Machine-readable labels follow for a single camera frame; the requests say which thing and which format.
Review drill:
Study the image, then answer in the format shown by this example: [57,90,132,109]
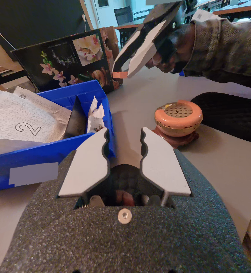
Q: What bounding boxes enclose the person's right forearm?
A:
[182,10,251,84]

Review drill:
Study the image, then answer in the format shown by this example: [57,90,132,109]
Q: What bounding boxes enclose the torn white paper bag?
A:
[87,96,105,133]

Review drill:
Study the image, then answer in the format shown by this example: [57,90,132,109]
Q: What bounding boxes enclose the orchid print lego box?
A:
[11,26,124,94]

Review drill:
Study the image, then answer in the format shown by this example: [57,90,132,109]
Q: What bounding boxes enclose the person's right hand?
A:
[146,23,196,74]

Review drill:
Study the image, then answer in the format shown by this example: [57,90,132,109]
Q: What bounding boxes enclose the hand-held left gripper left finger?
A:
[58,127,111,205]

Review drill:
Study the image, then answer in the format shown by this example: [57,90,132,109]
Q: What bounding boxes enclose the white dotted paper bag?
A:
[0,86,72,143]

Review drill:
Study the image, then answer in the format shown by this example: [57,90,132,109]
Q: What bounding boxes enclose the lego flower pot model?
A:
[152,100,203,149]

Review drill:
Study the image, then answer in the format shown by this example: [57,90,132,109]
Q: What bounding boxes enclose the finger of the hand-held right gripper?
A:
[112,28,146,73]
[127,20,167,78]

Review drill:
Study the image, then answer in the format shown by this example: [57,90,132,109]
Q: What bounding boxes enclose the black office chair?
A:
[114,5,134,48]

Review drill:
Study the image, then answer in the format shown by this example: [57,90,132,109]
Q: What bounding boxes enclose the black partition panel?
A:
[0,0,92,62]

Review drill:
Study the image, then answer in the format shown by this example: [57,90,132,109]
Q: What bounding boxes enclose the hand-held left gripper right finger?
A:
[139,127,192,206]

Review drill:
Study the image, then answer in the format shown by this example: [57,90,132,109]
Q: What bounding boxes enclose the black mesh chair seat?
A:
[190,92,251,144]

